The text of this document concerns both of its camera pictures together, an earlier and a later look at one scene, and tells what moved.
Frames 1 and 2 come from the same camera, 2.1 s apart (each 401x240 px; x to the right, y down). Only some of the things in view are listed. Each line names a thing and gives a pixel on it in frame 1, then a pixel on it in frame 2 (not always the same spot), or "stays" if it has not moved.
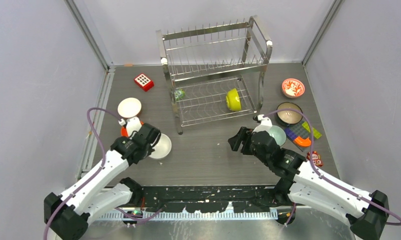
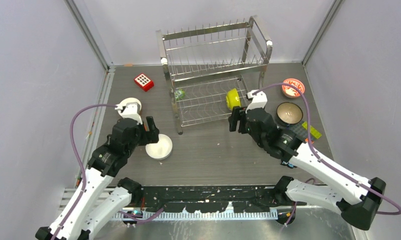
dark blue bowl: (289, 117) stays
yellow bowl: (233, 100) stays
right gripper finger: (245, 133) to (237, 111)
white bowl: (162, 148) stays
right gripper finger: (235, 141) to (233, 119)
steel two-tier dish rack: (216, 73) stays
